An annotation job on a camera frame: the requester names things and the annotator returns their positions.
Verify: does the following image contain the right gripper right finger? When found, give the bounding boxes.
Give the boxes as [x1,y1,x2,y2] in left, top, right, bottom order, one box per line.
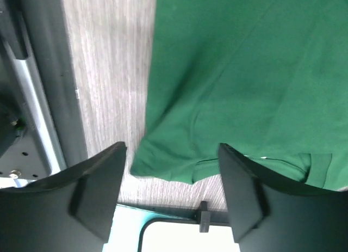
[218,144,347,252]

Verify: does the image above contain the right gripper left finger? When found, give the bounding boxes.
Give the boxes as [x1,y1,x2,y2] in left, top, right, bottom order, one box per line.
[1,142,127,251]

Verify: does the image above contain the green t shirt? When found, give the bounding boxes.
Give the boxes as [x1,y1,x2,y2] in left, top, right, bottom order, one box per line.
[130,0,347,190]

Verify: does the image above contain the black board clamp knob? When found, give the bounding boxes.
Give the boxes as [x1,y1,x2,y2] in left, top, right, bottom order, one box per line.
[195,201,211,233]

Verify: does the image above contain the white board black rim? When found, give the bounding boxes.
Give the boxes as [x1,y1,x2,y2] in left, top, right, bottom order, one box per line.
[138,218,240,252]

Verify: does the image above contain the aluminium rail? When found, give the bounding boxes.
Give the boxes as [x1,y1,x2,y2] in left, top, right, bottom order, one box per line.
[1,42,67,187]

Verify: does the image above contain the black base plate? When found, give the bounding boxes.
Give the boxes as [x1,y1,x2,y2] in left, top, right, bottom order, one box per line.
[19,0,88,167]

